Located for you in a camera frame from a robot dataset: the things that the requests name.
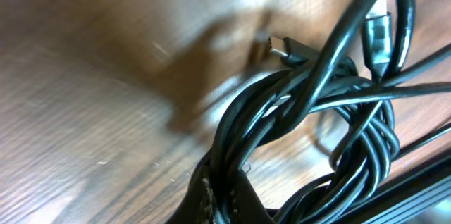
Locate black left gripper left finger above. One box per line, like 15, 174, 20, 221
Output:
166, 153, 216, 224

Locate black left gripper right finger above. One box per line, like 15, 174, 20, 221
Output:
232, 171, 275, 224

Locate thick black USB cable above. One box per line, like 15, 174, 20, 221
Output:
209, 0, 416, 224

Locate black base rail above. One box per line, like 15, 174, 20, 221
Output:
335, 150, 450, 223

